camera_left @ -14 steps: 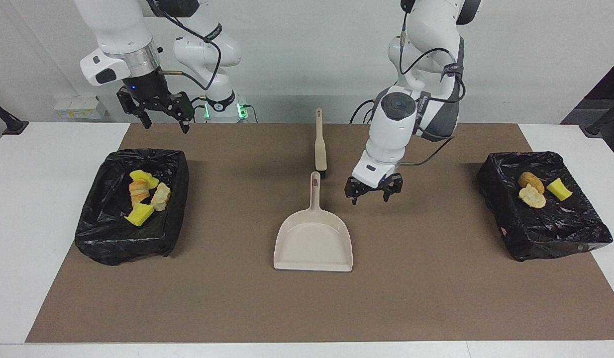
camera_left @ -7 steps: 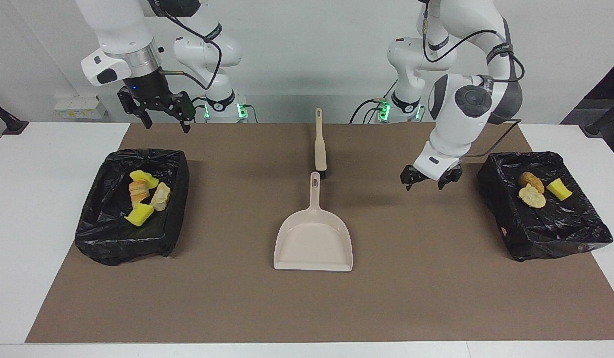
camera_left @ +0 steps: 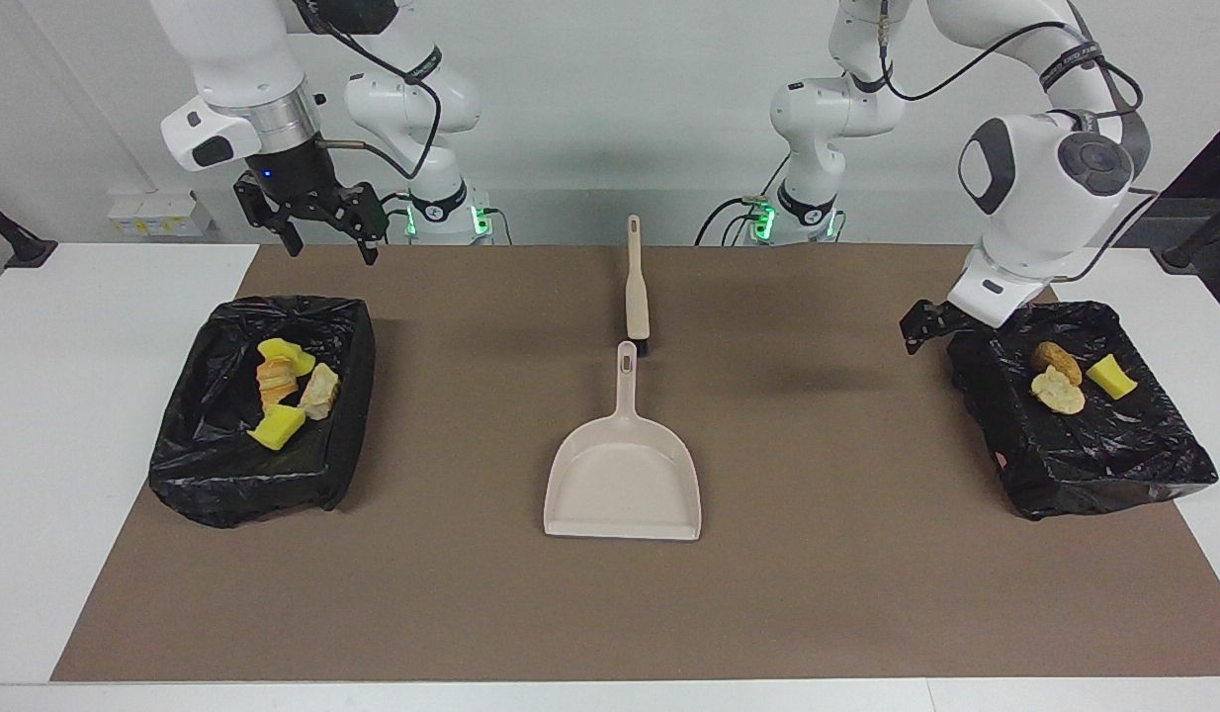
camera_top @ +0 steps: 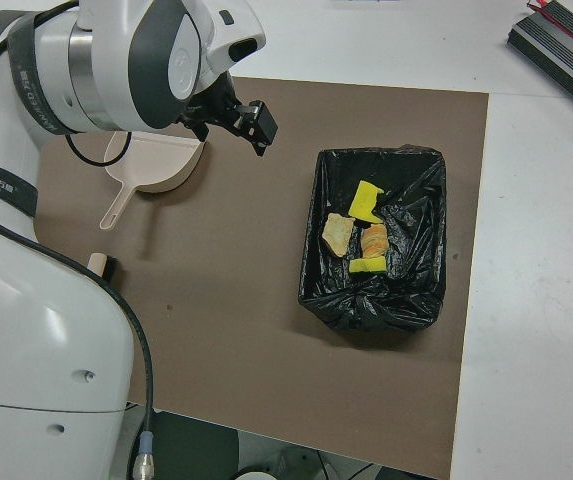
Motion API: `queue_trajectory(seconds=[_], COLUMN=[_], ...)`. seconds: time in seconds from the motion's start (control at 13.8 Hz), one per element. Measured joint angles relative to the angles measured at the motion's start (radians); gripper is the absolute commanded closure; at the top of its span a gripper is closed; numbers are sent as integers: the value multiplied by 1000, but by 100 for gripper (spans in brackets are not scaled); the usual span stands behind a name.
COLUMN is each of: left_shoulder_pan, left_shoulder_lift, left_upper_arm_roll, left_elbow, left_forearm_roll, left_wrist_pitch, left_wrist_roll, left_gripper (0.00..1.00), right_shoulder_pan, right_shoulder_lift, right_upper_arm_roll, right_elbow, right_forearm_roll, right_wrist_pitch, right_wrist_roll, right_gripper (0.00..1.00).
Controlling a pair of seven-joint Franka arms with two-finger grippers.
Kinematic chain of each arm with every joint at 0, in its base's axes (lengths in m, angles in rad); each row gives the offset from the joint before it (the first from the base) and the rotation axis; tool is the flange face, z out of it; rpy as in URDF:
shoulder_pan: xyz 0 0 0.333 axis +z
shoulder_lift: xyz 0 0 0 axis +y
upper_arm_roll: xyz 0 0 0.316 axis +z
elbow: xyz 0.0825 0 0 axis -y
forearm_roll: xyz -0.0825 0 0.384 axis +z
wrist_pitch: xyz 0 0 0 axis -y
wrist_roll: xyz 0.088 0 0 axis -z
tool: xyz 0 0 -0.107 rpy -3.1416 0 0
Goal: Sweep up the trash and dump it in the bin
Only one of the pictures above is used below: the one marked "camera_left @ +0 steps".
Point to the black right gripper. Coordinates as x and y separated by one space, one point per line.
294 178

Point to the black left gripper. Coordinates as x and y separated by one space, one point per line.
956 316

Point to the notched yellow sponge piece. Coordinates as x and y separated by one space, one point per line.
286 353

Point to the brown oval toy bread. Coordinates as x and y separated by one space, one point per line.
1055 356

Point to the small torn croissant piece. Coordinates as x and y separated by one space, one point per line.
1060 396

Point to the orange striped toy croissant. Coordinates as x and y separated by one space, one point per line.
276 381

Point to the pale torn bread chunk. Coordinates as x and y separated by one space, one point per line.
320 392

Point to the yellow sponge wedge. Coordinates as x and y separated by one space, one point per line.
1110 377

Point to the beige hand brush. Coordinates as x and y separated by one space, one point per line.
637 297

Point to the beige plastic dustpan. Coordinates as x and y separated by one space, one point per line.
625 485

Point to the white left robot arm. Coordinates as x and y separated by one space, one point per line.
1045 188

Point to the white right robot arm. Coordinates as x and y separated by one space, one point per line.
234 59

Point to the black bagged bin pink mark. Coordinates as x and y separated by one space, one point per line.
1075 465

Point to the black stand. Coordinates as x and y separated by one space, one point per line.
1203 247
27 252

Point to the brown table mat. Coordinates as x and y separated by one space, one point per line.
570 613

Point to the white wall power strip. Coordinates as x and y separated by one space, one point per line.
160 213

